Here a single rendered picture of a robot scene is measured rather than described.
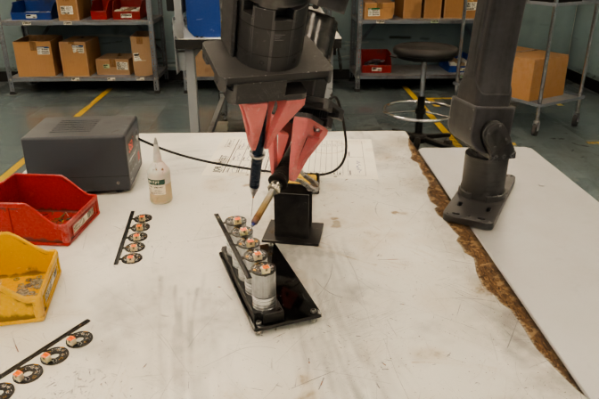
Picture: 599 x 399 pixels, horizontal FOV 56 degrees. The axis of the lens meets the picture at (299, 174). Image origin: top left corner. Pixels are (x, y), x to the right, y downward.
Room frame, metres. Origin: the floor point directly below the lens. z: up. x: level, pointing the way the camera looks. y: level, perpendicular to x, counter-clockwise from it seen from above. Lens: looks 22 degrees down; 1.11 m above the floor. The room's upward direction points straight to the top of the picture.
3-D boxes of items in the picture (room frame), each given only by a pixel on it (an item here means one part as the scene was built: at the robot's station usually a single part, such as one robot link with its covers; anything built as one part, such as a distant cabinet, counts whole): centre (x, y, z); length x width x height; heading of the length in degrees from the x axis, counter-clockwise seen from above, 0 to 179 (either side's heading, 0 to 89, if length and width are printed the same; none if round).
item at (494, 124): (0.78, -0.27, 0.85); 0.09 x 0.06 x 0.06; 14
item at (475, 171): (0.79, -0.28, 0.79); 0.20 x 0.07 x 0.08; 152
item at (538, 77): (3.82, -1.48, 0.51); 0.75 x 0.48 x 1.03; 31
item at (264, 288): (0.48, 0.04, 0.79); 0.02 x 0.02 x 0.05
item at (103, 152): (0.85, 0.34, 0.80); 0.15 x 0.12 x 0.10; 95
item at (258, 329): (0.54, 0.04, 0.76); 0.16 x 0.07 x 0.01; 20
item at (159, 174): (0.78, 0.21, 0.80); 0.03 x 0.03 x 0.10
